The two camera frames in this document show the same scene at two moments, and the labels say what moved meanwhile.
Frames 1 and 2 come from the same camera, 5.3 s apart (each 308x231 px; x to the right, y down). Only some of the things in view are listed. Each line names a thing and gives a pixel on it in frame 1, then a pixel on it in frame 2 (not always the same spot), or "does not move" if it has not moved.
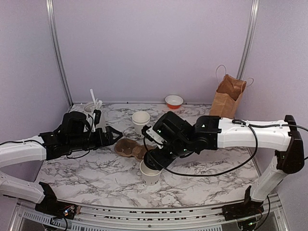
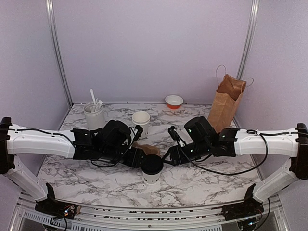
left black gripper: x=109 y=140 → x=135 y=159
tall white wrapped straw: x=93 y=96 does not move
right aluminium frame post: x=248 y=41 does not move
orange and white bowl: x=173 y=101 does not move
